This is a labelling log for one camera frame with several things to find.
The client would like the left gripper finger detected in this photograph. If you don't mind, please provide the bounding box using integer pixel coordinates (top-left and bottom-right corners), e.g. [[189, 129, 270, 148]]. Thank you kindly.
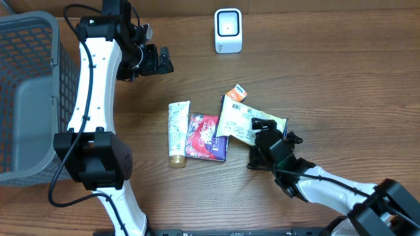
[[157, 64, 174, 74], [159, 47, 173, 65]]

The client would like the orange cream snack bag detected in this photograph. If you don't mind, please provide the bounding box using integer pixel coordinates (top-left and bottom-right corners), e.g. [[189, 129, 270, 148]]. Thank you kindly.
[[215, 95, 288, 146]]

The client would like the orange white sticker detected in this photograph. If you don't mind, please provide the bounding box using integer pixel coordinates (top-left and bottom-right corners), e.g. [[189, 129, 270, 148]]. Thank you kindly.
[[225, 84, 247, 102]]

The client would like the white tube gold cap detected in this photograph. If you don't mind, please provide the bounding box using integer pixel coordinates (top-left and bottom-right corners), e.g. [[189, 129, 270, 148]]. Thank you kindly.
[[168, 101, 190, 168]]

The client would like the red purple tissue pack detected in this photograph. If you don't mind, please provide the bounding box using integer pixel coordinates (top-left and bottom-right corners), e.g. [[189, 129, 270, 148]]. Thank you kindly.
[[185, 114, 228, 161]]

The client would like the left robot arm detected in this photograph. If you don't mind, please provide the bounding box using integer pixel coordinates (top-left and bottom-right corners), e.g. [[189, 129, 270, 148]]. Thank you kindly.
[[53, 0, 174, 235]]

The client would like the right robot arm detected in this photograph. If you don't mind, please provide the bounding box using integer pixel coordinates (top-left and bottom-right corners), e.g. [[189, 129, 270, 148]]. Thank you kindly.
[[247, 118, 419, 236]]

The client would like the white barcode scanner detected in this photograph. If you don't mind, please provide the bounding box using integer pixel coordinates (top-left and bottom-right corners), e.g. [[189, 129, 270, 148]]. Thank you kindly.
[[214, 8, 243, 54]]

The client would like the dark grey plastic basket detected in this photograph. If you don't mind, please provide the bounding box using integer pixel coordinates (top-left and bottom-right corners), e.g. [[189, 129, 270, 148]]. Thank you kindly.
[[1, 11, 79, 187]]

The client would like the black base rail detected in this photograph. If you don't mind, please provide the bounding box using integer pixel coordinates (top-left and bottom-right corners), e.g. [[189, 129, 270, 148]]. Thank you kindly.
[[93, 227, 329, 236]]

